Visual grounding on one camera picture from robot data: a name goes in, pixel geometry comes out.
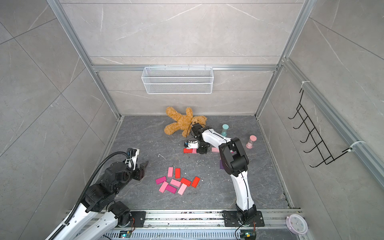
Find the red block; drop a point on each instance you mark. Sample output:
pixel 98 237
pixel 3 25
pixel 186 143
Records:
pixel 188 151
pixel 186 182
pixel 177 173
pixel 195 182

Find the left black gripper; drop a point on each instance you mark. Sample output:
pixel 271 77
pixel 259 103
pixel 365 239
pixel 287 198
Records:
pixel 140 172

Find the magenta block lower left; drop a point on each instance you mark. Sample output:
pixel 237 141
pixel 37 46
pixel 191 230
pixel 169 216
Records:
pixel 171 189

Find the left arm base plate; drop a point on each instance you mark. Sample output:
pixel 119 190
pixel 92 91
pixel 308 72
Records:
pixel 133 219

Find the brown teddy bear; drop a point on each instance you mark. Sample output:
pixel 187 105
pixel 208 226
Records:
pixel 183 122

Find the pink sand timer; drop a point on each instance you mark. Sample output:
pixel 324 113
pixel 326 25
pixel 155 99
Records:
pixel 251 141

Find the black wire hook rack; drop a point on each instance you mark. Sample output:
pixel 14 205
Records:
pixel 315 136

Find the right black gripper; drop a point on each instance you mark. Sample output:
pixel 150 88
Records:
pixel 200 151

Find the magenta block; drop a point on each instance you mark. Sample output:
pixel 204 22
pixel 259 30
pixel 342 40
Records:
pixel 171 189
pixel 161 180

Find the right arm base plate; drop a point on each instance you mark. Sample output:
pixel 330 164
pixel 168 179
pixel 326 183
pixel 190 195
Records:
pixel 238 218

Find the white wire mesh basket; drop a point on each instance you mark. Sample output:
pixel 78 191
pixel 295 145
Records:
pixel 178 80

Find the lilac round clock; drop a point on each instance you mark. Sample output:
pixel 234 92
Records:
pixel 296 224

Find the teal sand timer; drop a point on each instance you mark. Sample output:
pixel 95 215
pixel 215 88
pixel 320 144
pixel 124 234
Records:
pixel 225 128

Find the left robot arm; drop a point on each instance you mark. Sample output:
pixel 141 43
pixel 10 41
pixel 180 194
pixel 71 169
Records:
pixel 97 212

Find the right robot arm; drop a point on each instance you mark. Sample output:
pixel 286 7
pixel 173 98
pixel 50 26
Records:
pixel 235 162

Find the magenta block far left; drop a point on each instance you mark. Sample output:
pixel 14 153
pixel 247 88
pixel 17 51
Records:
pixel 161 180

